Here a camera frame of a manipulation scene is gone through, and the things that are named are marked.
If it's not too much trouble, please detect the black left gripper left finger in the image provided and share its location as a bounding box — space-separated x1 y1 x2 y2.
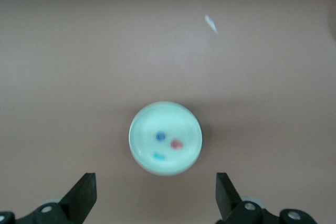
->
0 173 97 224

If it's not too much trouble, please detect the green plate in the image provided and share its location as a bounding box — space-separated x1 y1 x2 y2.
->
128 101 203 176

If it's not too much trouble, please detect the pink letter g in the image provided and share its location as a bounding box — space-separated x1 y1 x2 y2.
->
170 138 183 150

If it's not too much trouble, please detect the white tape scrap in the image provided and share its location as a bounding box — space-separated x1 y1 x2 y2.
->
204 14 219 36

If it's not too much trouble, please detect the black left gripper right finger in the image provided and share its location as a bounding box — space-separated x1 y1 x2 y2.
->
215 172 318 224

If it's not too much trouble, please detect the brown table cover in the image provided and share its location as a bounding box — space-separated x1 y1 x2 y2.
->
0 0 336 224

